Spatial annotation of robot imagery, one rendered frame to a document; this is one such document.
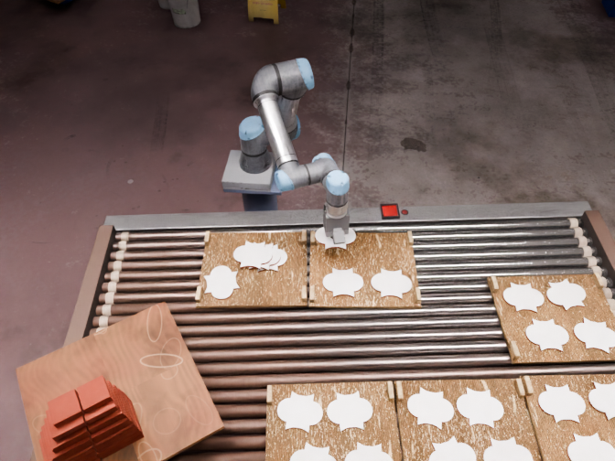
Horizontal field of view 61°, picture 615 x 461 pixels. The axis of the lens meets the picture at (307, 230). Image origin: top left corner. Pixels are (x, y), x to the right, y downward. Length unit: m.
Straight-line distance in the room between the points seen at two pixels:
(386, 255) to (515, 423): 0.74
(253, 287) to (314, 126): 2.31
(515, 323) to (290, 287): 0.82
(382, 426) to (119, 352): 0.87
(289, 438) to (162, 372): 0.45
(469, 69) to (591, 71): 1.02
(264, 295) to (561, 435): 1.07
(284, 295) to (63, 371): 0.77
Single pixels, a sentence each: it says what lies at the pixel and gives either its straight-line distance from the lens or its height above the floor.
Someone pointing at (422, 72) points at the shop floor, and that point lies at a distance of 4.76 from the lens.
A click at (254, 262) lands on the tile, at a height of 0.97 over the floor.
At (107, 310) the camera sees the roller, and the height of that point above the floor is 0.92.
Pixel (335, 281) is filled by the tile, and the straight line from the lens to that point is 1.97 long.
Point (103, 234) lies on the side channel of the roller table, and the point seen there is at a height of 0.95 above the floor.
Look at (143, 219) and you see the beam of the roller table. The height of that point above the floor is 0.92.
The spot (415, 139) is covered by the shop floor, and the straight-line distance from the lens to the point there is 4.05.
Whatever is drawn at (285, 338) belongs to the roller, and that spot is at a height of 0.92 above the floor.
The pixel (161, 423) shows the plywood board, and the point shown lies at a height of 1.04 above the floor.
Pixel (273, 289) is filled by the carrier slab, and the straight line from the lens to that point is 1.97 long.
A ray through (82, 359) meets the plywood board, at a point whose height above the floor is 1.04.
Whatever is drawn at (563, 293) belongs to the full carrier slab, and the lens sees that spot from 2.15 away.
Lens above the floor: 2.58
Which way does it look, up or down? 50 degrees down
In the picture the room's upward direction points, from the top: 1 degrees counter-clockwise
